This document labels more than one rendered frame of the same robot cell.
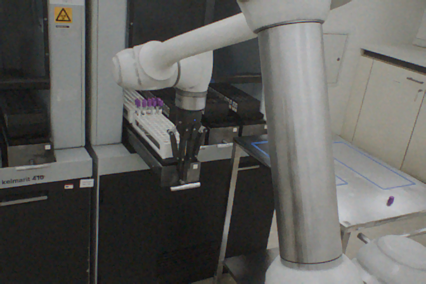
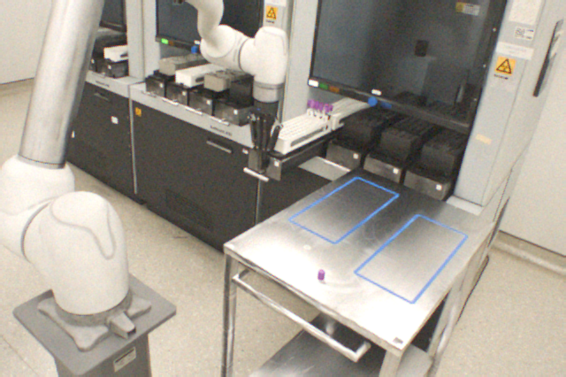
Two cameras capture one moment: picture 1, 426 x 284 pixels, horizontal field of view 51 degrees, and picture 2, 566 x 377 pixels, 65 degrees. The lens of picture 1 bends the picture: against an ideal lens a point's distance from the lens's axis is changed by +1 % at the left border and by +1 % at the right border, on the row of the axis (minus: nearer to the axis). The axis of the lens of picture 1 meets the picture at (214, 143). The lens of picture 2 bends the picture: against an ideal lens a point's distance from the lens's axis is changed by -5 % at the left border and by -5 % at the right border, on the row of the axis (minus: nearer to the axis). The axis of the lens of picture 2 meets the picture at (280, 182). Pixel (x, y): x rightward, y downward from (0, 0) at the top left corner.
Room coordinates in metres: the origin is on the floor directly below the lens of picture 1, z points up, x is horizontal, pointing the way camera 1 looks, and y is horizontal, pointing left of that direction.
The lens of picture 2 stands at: (0.72, -1.18, 1.45)
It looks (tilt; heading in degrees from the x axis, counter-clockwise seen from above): 28 degrees down; 66
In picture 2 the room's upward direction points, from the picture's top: 6 degrees clockwise
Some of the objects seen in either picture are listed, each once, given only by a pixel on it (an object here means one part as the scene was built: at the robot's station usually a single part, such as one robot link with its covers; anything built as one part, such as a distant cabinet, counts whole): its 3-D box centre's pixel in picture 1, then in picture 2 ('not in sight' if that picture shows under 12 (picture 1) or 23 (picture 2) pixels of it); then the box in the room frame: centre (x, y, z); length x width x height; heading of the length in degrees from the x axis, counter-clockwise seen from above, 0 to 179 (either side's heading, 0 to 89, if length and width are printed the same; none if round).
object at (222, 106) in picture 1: (215, 109); (396, 143); (1.69, 0.01, 0.85); 0.12 x 0.02 x 0.06; 121
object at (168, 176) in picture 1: (145, 134); (317, 136); (1.51, 0.26, 0.78); 0.73 x 0.14 x 0.09; 32
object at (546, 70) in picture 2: not in sight; (551, 57); (2.19, -0.09, 1.19); 0.17 x 0.02 x 0.25; 32
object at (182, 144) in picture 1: (182, 142); (261, 132); (1.22, 0.09, 0.89); 0.04 x 0.01 x 0.11; 32
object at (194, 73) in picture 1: (190, 61); (266, 53); (1.22, 0.09, 1.14); 0.13 x 0.11 x 0.16; 127
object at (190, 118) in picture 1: (188, 122); (265, 112); (1.22, 0.08, 0.96); 0.08 x 0.07 x 0.09; 122
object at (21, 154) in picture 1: (18, 117); (273, 96); (1.51, 0.74, 0.78); 0.73 x 0.14 x 0.09; 32
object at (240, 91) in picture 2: (26, 122); (240, 91); (1.31, 0.61, 0.85); 0.12 x 0.02 x 0.06; 122
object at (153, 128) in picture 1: (160, 134); (298, 133); (1.39, 0.19, 0.83); 0.30 x 0.10 x 0.06; 32
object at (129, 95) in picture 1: (129, 104); (342, 112); (1.66, 0.35, 0.83); 0.30 x 0.10 x 0.06; 32
